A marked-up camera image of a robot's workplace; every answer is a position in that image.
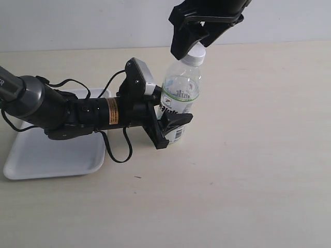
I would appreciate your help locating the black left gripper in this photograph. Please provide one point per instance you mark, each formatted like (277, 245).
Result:
(120, 112)

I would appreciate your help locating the white bottle cap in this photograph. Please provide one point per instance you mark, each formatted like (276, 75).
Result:
(195, 57)

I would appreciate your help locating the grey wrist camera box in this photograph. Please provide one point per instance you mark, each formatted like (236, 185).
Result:
(139, 81)

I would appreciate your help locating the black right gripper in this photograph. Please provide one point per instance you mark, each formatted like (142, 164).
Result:
(219, 16)

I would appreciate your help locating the clear plastic drink bottle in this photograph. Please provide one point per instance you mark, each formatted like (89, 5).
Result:
(181, 87)

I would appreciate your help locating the white rectangular tray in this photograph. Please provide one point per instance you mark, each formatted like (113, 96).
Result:
(34, 156)

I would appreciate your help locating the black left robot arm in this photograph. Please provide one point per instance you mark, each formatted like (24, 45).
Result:
(63, 115)

